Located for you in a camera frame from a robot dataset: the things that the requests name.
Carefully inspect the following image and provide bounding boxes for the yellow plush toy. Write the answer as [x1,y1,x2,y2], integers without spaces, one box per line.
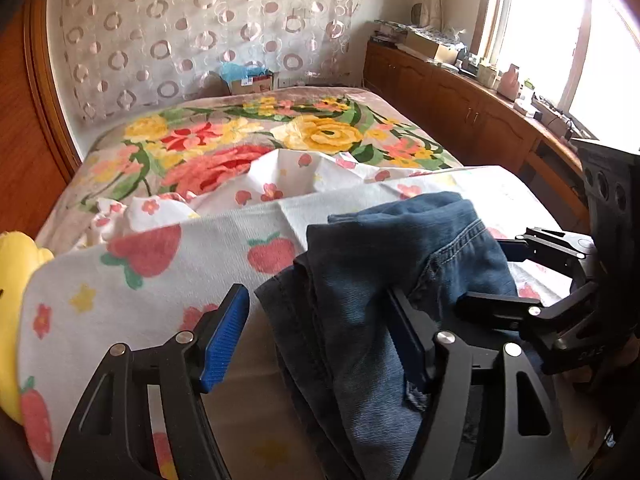
[0,230,55,426]

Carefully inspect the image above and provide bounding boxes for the bright window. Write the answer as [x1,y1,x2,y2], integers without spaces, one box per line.
[470,0,640,141]

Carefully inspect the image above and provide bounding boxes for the blue denim pants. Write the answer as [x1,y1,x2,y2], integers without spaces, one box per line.
[255,191,521,480]

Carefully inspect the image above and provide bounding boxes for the pink bottle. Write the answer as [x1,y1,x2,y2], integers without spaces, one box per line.
[497,64,522,101]

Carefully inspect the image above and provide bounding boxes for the wooden headboard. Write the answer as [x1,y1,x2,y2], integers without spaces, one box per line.
[0,0,83,241]

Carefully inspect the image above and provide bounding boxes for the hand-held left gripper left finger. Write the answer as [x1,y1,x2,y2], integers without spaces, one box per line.
[50,282,251,480]

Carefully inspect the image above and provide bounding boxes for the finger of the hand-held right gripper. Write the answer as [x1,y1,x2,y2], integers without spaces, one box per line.
[457,282,599,342]
[500,227,597,282]

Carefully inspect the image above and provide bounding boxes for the circle patterned sheer curtain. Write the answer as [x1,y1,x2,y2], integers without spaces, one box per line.
[50,0,371,123]

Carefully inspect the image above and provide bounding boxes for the long wooden cabinet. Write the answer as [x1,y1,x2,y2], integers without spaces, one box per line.
[362,40,601,221]

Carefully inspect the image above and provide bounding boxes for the white strawberry print sheet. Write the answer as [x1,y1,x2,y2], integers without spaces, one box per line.
[17,150,616,480]

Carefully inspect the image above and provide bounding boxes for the stack of papers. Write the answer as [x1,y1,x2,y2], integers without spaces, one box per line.
[370,20,408,43]

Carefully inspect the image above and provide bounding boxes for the flat cardboard box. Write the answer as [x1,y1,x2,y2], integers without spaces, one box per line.
[405,27,463,63]

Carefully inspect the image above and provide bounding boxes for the floral blanket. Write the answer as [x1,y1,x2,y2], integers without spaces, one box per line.
[35,86,463,256]

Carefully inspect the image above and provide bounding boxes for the open brown cardboard box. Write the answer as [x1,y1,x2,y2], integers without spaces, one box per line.
[220,62,276,96]

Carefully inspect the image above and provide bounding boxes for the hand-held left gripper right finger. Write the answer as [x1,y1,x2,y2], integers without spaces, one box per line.
[385,285,582,480]

